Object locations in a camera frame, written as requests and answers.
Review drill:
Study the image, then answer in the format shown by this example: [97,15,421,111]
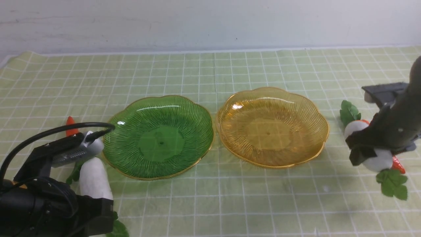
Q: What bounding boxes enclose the black gripper, viewer left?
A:
[13,178,114,237]

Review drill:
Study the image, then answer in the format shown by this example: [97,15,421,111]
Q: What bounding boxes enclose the black gripper, viewer right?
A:
[345,89,421,166]

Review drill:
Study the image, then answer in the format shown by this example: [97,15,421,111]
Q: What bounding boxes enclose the orange toy carrot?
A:
[65,116,87,185]
[339,100,406,174]

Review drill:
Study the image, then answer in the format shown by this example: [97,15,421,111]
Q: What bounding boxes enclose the white toy radish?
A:
[79,157,129,237]
[344,120,408,201]

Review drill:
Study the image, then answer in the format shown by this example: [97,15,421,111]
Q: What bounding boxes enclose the amber ribbed plastic plate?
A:
[215,87,330,169]

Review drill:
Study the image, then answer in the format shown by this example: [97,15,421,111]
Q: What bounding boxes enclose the green ribbed plastic plate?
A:
[102,95,215,180]

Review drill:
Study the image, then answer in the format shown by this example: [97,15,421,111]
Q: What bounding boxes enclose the grey wrist camera, viewer left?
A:
[26,130,105,169]

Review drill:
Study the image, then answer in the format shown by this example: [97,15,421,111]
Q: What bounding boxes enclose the grey wrist camera, viewer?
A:
[26,130,105,169]
[362,82,409,109]

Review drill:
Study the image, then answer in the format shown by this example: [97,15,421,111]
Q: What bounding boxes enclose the grey wrist camera, viewer right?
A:
[362,82,409,109]

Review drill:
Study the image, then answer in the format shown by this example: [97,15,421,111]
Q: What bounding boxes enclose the black camera cable, viewer left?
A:
[0,122,116,185]

